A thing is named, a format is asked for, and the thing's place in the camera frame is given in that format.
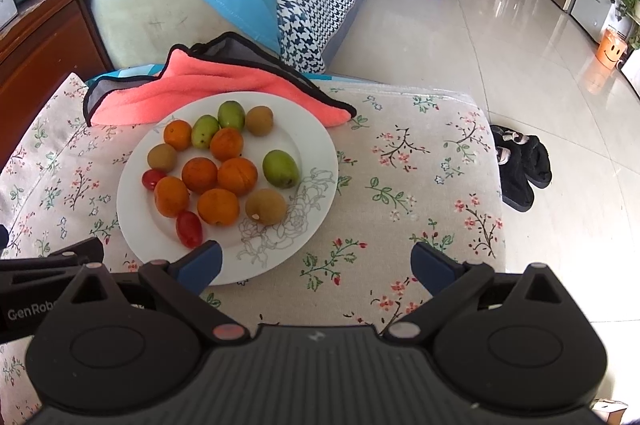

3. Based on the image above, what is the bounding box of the coral towel with black edge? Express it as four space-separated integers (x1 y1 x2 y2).
82 32 358 128

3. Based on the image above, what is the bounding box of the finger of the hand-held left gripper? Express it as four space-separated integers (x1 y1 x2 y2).
47 239 105 271

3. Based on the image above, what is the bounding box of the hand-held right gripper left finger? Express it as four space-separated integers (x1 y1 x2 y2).
50 241 251 346

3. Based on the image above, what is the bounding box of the brown wooden cabinet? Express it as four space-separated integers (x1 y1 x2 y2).
0 0 116 166

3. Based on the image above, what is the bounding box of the cardboard box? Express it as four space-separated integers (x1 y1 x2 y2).
590 397 628 425

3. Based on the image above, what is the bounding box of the floral tablecloth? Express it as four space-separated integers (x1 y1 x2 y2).
0 72 506 406

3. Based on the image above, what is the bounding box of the orange smiley bucket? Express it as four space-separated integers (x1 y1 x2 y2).
596 26 629 70

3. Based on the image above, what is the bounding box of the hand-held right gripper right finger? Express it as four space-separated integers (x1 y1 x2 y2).
384 243 576 341

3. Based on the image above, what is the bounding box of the white plate with flower print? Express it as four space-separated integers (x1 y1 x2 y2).
116 91 339 287

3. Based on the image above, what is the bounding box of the red cherry tomato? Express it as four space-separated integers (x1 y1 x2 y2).
141 168 167 192
175 210 204 249

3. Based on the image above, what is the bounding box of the green jujube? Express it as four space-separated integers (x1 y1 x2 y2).
262 150 301 189
192 115 221 150
217 100 245 129

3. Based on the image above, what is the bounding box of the pale green sofa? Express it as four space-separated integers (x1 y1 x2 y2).
90 0 281 71

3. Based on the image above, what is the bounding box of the brown kiwi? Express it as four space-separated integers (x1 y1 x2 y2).
245 106 274 137
245 188 288 226
147 143 178 171

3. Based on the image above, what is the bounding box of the orange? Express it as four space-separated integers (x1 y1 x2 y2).
197 188 241 226
153 176 190 218
217 157 259 197
209 127 245 162
181 158 219 194
163 120 193 151

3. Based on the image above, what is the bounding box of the green potted plant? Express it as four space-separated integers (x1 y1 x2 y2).
614 0 640 51

